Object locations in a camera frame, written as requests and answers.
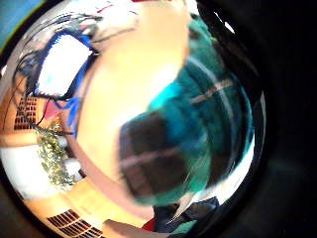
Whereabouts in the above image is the green plaid cloth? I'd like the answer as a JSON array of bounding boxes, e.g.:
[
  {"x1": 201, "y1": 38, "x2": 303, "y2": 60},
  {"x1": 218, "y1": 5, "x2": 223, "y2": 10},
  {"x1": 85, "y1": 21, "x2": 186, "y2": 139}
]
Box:
[{"x1": 118, "y1": 13, "x2": 256, "y2": 206}]

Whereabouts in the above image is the black cable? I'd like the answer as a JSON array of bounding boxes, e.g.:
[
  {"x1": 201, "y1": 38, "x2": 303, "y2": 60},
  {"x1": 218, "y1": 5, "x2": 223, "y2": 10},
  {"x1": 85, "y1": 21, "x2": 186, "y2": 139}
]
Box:
[{"x1": 94, "y1": 27, "x2": 137, "y2": 45}]

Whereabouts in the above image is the the person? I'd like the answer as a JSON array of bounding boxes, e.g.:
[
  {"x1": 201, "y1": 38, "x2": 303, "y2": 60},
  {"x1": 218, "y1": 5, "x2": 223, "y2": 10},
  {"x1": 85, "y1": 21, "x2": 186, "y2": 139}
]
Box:
[{"x1": 142, "y1": 195, "x2": 222, "y2": 238}]

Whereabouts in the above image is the blue-framed white board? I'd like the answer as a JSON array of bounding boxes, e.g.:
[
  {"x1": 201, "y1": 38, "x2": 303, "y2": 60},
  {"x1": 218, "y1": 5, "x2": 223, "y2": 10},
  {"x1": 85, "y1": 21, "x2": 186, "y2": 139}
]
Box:
[{"x1": 32, "y1": 29, "x2": 97, "y2": 101}]

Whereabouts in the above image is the dark slatted vent grille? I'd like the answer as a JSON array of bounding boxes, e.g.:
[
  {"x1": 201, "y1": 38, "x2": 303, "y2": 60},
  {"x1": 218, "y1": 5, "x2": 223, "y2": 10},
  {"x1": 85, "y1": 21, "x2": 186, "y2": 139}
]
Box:
[
  {"x1": 13, "y1": 95, "x2": 40, "y2": 132},
  {"x1": 46, "y1": 208, "x2": 107, "y2": 238}
]

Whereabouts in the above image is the decorated green christmas tree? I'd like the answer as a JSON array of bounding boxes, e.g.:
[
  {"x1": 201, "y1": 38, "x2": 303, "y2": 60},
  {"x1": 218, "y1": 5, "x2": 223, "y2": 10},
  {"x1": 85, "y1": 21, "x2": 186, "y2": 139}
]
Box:
[{"x1": 34, "y1": 118, "x2": 84, "y2": 192}]

